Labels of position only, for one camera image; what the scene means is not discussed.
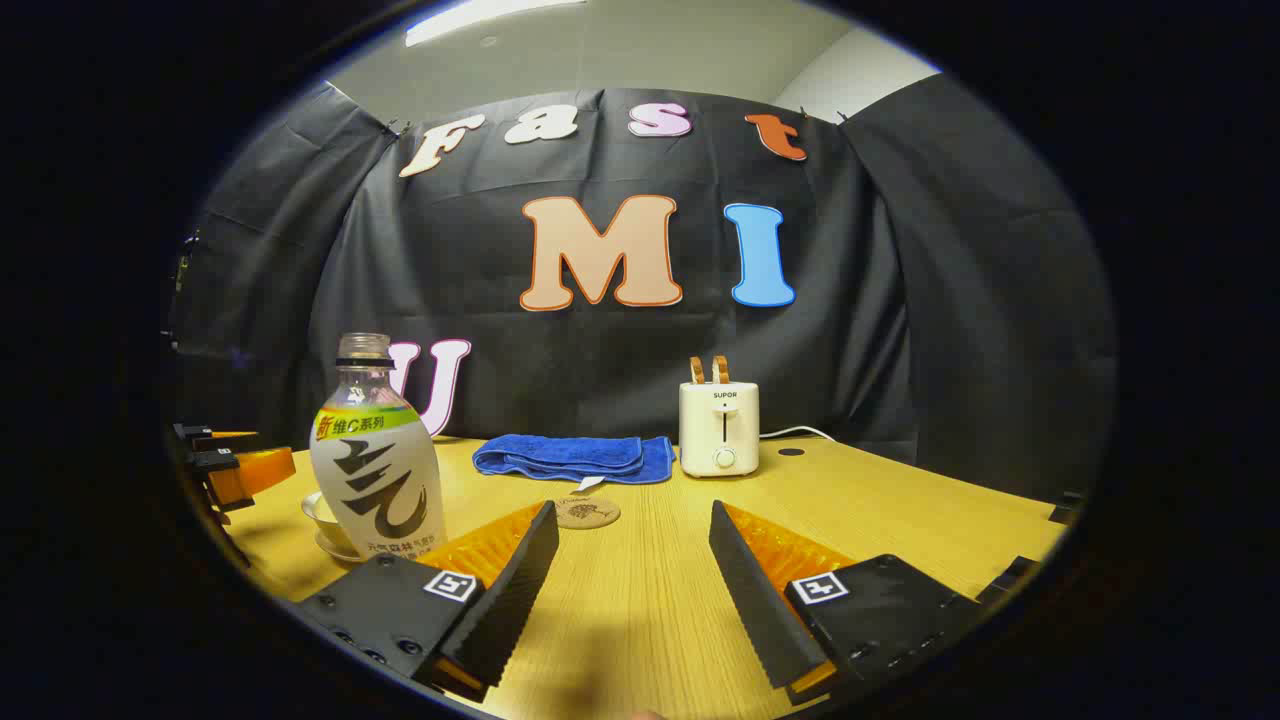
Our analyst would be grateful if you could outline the clear plastic water bottle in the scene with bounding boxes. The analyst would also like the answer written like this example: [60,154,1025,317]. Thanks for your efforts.
[309,333,448,562]

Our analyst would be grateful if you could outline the ceiling light panel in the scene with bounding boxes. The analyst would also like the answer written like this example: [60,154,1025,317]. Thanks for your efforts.
[404,0,588,49]

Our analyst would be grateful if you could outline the white toaster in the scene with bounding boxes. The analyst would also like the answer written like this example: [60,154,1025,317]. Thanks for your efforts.
[679,380,761,479]

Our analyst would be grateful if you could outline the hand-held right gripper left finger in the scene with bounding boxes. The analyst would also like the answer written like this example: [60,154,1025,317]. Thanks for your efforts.
[290,499,561,704]

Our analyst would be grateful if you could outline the folded blue towel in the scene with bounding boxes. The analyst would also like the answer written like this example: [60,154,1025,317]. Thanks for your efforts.
[472,434,678,487]

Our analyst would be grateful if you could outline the white teacup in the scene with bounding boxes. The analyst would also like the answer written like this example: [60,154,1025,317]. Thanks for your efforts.
[300,489,347,547]

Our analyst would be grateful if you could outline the black backdrop cloth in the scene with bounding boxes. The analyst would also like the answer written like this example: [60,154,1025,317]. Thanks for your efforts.
[165,78,1117,501]

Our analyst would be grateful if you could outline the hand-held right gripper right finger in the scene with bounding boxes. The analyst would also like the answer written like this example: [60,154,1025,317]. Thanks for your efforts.
[707,499,987,707]

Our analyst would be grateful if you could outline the round cork coaster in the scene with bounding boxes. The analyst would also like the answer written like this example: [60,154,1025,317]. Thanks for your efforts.
[555,496,622,529]

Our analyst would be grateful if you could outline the white teacup saucer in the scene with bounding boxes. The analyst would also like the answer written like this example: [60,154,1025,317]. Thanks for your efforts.
[314,528,367,564]

